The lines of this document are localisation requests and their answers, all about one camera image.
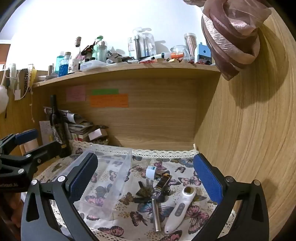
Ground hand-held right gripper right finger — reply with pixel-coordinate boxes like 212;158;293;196
193;153;270;241

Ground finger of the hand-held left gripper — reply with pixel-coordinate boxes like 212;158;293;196
0;129;39;154
0;141;65;179

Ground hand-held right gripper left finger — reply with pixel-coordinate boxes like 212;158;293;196
21;152;99;241

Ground clear plastic container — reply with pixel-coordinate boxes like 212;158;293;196
52;148;133;222

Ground black tube with gold end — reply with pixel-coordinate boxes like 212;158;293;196
157;174;173;191

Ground white handheld facial massager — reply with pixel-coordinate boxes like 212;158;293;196
164;185;197;234

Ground small white plug adapter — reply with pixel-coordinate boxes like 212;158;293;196
146;166;158;179

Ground black clip with round disc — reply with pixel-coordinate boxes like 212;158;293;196
134;179;173;204

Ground silver metal tube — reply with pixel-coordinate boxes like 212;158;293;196
151;198;162;232

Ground white paper slip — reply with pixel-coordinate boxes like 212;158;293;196
39;120;55;145

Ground dark wine bottle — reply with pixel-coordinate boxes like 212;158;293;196
50;95;72;158

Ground stack of books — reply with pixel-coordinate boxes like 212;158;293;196
67;120;93;142

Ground rolled printed papers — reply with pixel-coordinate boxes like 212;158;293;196
43;106;81;124

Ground butterfly print lace cloth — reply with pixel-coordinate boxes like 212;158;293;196
32;141;236;241

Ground white fluffy pompom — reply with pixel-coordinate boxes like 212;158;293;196
0;85;9;114

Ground white folded paper box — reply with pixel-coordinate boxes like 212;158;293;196
89;128;103;141

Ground black lace ribbon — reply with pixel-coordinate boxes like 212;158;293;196
22;68;32;99

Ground pink sticky note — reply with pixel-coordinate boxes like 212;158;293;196
66;86;86;102

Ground blue liquid bottle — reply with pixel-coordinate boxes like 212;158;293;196
59;58;69;77

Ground orange sticky note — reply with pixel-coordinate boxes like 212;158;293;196
90;94;129;108

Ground teal plastic bottle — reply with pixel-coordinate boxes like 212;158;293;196
55;51;65;73

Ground green sticky note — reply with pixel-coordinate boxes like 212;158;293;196
91;89;119;95

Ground white mug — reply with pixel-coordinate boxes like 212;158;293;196
69;58;80;74

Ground clear plastic lidded box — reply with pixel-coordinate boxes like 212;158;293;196
80;61;107;71

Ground green glass bottle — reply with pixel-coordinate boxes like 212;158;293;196
92;36;108;63

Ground wooden shelf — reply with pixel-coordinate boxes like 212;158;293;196
32;62;221;89

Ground blue cardboard box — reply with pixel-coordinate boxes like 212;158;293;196
194;43;212;65

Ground white marker pen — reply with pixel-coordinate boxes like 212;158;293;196
148;53;171;62

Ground round glass jar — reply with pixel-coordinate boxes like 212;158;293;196
171;45;190;62

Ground pink sheer scarf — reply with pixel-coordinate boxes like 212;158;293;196
201;0;272;81

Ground tall jar of brown sticks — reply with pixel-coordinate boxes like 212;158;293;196
184;33;197;58

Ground clear blister pack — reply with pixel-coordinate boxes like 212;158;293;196
128;28;156;60

